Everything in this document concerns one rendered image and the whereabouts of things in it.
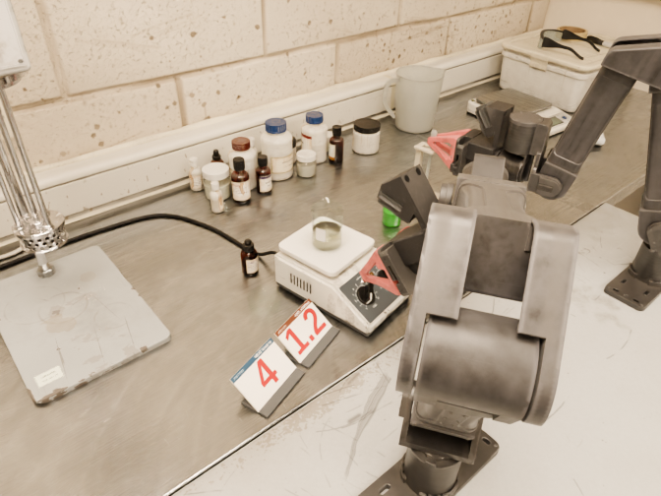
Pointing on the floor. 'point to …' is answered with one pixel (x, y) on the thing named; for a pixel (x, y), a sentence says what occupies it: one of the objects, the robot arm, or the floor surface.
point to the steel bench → (176, 427)
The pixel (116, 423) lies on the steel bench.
